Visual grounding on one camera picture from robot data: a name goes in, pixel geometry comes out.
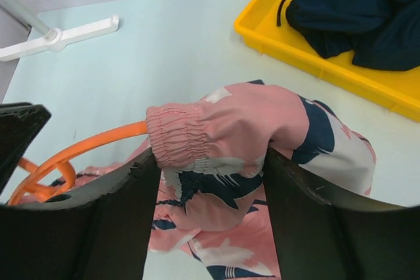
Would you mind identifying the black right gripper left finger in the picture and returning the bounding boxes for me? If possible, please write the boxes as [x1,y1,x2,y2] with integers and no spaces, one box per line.
[1,150,160,279]

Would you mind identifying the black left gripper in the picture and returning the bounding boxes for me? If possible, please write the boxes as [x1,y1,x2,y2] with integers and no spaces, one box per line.
[1,102,51,190]

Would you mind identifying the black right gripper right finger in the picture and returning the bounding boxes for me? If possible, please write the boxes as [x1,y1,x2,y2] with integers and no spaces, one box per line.
[263,150,419,280]

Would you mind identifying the orange plastic hanger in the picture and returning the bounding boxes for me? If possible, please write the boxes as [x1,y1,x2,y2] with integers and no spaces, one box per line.
[7,121,148,206]

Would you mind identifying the pink shark print shorts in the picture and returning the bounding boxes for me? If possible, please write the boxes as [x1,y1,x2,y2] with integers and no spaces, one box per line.
[70,79,377,280]

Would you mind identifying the navy blue shorts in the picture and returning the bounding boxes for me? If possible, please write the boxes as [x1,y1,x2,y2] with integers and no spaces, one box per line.
[276,0,419,71]

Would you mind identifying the grey metal clothes rack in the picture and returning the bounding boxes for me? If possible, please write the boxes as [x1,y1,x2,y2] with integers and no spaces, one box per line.
[1,0,119,62]

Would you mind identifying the yellow plastic tray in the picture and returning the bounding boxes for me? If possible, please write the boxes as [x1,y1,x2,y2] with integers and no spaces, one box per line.
[234,0,419,121]

